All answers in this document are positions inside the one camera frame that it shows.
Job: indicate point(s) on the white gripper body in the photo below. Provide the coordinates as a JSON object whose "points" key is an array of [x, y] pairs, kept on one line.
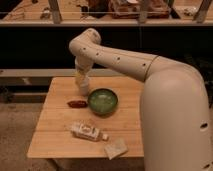
{"points": [[82, 78]]}

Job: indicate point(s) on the red pepper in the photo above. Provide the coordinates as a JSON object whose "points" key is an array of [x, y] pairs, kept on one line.
{"points": [[77, 104]]}

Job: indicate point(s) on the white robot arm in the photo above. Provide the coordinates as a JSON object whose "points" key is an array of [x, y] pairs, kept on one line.
{"points": [[174, 108]]}

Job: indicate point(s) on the green bowl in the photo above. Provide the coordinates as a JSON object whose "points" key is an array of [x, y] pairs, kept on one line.
{"points": [[102, 101]]}

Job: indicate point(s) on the wooden table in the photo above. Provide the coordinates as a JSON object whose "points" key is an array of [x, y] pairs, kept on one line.
{"points": [[52, 138]]}

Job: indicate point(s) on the clear plastic bottle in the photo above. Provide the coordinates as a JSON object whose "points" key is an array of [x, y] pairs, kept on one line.
{"points": [[88, 132]]}

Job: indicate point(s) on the cluttered background shelf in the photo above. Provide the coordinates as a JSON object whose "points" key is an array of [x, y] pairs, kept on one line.
{"points": [[106, 12]]}

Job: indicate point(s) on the grey bench rail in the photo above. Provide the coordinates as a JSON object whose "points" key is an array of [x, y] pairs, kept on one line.
{"points": [[52, 72]]}

